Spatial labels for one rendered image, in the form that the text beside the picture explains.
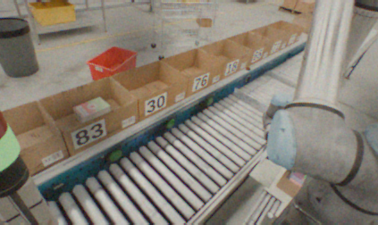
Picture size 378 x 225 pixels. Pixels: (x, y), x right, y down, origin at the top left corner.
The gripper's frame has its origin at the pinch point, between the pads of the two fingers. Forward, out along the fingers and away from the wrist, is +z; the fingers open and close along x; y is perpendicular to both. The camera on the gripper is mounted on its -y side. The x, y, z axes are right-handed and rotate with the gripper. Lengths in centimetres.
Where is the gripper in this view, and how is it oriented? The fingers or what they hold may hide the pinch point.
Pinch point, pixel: (278, 167)
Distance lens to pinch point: 107.6
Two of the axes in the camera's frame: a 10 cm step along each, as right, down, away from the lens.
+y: -1.3, 7.2, 6.8
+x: -9.7, -2.4, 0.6
